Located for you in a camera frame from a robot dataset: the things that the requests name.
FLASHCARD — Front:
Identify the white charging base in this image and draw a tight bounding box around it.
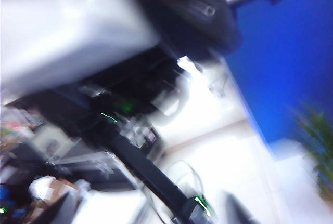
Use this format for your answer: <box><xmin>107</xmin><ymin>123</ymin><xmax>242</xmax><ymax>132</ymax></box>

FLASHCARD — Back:
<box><xmin>0</xmin><ymin>0</ymin><xmax>161</xmax><ymax>97</ymax></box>

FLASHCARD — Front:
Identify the brown cardboard box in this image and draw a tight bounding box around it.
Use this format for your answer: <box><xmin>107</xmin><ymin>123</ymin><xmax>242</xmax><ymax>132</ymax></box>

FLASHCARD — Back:
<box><xmin>28</xmin><ymin>176</ymin><xmax>92</xmax><ymax>209</ymax></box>

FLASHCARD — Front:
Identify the green potted plant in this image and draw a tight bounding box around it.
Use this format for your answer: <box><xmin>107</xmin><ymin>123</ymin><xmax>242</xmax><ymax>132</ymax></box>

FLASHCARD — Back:
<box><xmin>288</xmin><ymin>101</ymin><xmax>333</xmax><ymax>204</ymax></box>

